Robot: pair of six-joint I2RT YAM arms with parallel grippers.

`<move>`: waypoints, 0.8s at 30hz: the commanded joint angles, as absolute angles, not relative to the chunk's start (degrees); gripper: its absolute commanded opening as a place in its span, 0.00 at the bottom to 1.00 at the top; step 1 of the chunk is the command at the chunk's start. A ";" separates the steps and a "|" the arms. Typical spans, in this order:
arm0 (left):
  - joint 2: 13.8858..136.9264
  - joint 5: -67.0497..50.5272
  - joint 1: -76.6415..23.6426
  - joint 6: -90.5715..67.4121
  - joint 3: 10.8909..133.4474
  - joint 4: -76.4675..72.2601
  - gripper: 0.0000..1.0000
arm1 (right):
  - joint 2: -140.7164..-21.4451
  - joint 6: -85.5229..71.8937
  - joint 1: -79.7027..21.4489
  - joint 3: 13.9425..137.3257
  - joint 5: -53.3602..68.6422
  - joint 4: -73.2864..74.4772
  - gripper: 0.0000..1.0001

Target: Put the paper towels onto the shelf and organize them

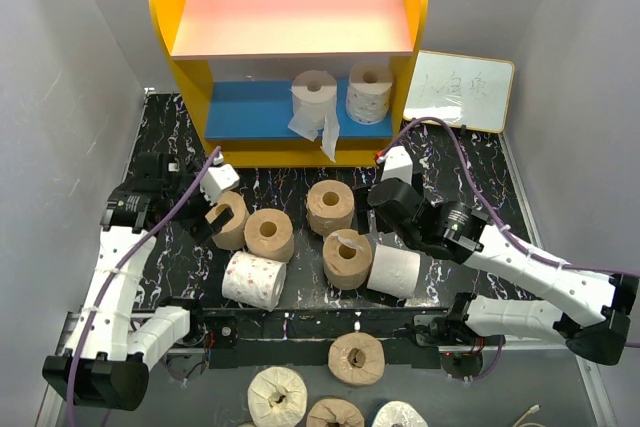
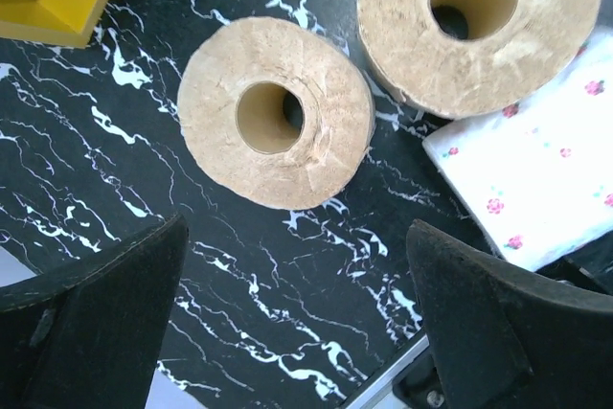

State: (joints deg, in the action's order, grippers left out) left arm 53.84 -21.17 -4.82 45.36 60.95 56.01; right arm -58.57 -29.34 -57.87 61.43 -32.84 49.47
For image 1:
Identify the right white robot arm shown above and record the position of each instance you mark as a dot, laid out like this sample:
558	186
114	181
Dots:
588	313

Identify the white dotted roll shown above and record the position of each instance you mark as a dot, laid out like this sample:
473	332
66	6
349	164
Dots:
368	92

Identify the plain white lying roll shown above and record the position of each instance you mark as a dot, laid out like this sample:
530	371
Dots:
394	272

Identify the wrapped tan roll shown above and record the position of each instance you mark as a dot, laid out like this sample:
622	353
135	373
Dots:
329	412
357	359

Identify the wrapped white roll bottom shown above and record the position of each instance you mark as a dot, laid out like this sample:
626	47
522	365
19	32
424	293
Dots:
396	414

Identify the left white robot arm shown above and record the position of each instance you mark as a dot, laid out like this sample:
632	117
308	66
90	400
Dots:
105	363

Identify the white paper roll sheet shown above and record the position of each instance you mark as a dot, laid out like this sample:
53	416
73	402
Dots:
314	97

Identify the tan roll with white scrap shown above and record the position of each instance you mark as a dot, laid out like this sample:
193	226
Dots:
347	259

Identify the wrapped white roll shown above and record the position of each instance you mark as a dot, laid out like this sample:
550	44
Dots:
277	396
396	414

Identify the white patterned paper roll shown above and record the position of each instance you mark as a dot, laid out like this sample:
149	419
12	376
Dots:
255	281

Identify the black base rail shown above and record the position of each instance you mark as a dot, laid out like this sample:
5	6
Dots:
237	337

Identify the wrapped tan roll bottom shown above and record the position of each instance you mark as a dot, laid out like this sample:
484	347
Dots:
329	412

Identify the small whiteboard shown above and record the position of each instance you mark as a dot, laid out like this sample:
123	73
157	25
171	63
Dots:
463	91

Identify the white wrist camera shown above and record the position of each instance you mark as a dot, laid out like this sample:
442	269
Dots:
396	163
216	181

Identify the tan paper roll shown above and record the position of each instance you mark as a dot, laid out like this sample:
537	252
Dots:
231	237
330	207
268	234

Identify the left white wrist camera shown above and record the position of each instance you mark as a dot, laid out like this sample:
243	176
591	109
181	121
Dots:
216	181

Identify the yellow shelf unit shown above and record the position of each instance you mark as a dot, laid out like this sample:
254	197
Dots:
249	120

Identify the wrapped tan roll front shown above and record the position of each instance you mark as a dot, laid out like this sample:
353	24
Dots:
357	359

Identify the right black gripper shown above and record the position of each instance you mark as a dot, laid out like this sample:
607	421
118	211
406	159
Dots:
363	207

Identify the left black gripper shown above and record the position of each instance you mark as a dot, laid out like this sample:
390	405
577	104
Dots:
198	226

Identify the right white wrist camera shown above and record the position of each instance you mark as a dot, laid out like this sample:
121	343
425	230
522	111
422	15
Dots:
396	163

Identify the wrapped white roll front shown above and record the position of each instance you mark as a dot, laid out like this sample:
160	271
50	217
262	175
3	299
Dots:
277	396

